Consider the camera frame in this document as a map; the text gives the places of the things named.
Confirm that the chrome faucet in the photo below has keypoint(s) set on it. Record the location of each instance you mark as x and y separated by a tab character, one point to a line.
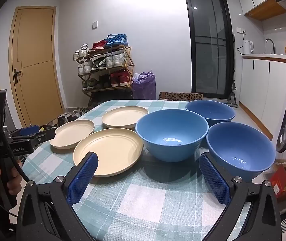
273	45

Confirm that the purple plastic bag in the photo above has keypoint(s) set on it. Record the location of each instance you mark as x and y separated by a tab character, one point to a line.
145	86

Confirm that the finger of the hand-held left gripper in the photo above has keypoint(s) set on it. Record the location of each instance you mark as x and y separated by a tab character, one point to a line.
29	131
45	135

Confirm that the person's left hand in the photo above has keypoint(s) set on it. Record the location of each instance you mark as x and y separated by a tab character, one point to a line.
15	180

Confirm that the white base cabinets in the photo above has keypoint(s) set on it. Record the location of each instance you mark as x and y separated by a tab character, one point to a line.
258	85

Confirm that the teal checked tablecloth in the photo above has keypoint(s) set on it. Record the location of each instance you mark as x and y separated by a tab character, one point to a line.
143	200

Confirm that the white wall socket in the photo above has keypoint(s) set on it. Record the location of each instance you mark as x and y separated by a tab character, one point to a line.
241	30

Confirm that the wooden shoe rack with shoes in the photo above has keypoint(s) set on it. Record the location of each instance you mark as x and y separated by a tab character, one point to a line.
115	60

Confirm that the wooden door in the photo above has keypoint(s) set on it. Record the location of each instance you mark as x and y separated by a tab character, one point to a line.
32	55

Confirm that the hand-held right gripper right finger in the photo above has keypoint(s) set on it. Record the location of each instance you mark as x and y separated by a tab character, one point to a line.
214	180

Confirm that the patterned cardboard sheet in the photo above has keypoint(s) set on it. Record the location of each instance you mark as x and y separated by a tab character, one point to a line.
180	96

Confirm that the cream plate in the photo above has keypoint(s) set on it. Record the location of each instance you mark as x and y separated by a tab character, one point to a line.
72	133
112	150
122	118

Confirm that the scattered sneakers group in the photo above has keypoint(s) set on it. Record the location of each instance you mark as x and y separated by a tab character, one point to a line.
70	116

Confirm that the blue bowl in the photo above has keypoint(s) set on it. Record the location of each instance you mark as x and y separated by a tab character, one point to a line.
210	110
170	130
240	145

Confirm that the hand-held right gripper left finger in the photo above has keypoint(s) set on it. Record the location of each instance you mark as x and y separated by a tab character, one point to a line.
82	178

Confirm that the white electric kettle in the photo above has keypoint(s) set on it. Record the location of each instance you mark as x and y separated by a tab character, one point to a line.
247	47

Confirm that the black framed glass door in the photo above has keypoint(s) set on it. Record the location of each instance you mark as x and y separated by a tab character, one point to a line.
208	42

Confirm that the white wall switch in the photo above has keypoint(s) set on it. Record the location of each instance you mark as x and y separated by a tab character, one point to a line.
95	25

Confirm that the grey floor mop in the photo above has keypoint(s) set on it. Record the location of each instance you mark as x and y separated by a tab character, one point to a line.
232	98

